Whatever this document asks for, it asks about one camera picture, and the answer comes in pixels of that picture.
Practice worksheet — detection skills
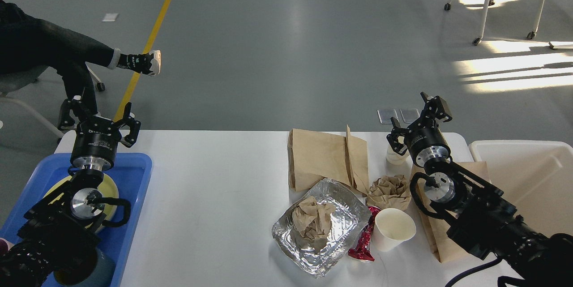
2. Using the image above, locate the brown paper bag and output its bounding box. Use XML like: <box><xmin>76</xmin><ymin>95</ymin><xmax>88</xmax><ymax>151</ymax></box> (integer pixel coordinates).
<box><xmin>416</xmin><ymin>161</ymin><xmax>491</xmax><ymax>263</ymax></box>
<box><xmin>288</xmin><ymin>127</ymin><xmax>370</xmax><ymax>194</ymax></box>

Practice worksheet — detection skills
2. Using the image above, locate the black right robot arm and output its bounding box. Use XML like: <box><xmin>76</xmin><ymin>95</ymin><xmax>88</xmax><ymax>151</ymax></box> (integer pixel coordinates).
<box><xmin>387</xmin><ymin>92</ymin><xmax>573</xmax><ymax>287</ymax></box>

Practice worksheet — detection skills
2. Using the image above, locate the yellow plastic plate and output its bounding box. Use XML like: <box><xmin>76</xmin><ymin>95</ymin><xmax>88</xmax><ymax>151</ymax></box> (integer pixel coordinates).
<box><xmin>42</xmin><ymin>174</ymin><xmax>119</xmax><ymax>220</ymax></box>

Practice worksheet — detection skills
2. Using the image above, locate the crumpled brown paper in tray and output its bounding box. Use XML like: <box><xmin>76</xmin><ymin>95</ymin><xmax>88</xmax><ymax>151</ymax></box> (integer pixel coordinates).
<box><xmin>292</xmin><ymin>196</ymin><xmax>336</xmax><ymax>241</ymax></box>

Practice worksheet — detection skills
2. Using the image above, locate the white paper cup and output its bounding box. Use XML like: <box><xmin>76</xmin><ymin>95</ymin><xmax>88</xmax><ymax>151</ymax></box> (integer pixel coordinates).
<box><xmin>372</xmin><ymin>208</ymin><xmax>417</xmax><ymax>252</ymax></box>

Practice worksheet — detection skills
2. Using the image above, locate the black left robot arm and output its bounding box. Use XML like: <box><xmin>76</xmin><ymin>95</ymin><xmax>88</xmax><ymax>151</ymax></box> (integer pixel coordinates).
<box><xmin>1</xmin><ymin>96</ymin><xmax>141</xmax><ymax>287</ymax></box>

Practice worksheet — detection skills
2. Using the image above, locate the teal mug yellow inside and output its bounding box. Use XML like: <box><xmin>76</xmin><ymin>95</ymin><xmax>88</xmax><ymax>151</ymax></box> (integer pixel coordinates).
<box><xmin>53</xmin><ymin>248</ymin><xmax>116</xmax><ymax>287</ymax></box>

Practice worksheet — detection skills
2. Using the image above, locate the red snack wrapper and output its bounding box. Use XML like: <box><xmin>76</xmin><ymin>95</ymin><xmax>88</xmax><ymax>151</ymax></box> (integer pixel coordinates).
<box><xmin>347</xmin><ymin>206</ymin><xmax>381</xmax><ymax>263</ymax></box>

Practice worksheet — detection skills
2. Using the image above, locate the small white cup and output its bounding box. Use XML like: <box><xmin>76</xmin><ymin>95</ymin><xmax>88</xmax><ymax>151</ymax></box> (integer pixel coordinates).
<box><xmin>385</xmin><ymin>146</ymin><xmax>410</xmax><ymax>165</ymax></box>

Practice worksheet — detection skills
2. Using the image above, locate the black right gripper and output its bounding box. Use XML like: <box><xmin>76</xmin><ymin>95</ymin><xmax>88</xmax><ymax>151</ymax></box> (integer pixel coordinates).
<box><xmin>387</xmin><ymin>92</ymin><xmax>453</xmax><ymax>168</ymax></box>

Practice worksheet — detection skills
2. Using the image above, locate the aluminium foil tray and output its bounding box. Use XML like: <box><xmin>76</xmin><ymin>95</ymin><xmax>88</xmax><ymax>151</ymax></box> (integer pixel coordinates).
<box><xmin>271</xmin><ymin>179</ymin><xmax>371</xmax><ymax>277</ymax></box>

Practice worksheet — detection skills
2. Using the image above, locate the white plastic bin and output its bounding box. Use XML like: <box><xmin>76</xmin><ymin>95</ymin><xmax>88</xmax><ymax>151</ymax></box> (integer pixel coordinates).
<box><xmin>469</xmin><ymin>140</ymin><xmax>573</xmax><ymax>236</ymax></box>

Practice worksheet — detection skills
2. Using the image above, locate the seated person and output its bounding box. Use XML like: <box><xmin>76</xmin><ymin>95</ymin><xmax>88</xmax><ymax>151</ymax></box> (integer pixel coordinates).
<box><xmin>0</xmin><ymin>1</ymin><xmax>161</xmax><ymax>114</ymax></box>

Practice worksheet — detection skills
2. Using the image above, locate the crumpled brown paper ball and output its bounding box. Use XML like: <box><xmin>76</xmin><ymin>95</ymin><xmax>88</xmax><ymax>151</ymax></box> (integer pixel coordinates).
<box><xmin>366</xmin><ymin>175</ymin><xmax>412</xmax><ymax>211</ymax></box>

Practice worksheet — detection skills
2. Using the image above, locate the pink cup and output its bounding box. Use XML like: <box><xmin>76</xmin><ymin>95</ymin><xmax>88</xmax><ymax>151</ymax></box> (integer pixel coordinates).
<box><xmin>0</xmin><ymin>238</ymin><xmax>14</xmax><ymax>256</ymax></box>

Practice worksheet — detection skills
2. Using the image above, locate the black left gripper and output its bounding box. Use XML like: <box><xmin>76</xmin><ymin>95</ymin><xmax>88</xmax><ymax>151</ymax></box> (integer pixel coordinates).
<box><xmin>57</xmin><ymin>96</ymin><xmax>141</xmax><ymax>171</ymax></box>

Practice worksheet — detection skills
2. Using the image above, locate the blue plastic tray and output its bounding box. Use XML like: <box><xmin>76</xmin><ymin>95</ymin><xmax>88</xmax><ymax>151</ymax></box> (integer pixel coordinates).
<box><xmin>1</xmin><ymin>153</ymin><xmax>152</xmax><ymax>287</ymax></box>

